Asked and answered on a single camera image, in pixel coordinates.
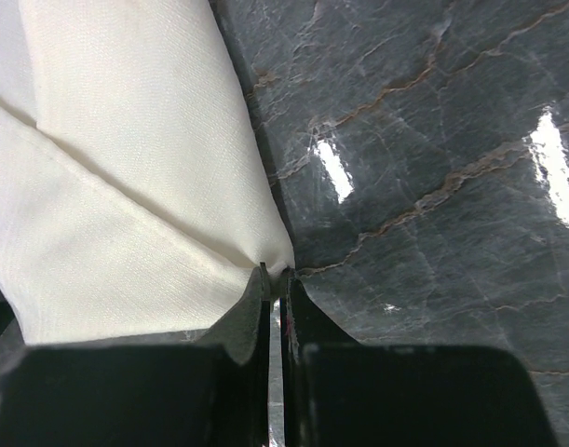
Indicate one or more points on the white cloth napkin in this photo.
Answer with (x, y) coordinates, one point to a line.
(133, 198)

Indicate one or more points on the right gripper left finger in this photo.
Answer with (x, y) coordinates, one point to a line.
(239, 415)

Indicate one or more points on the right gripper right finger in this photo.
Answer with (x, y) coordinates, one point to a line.
(302, 323)

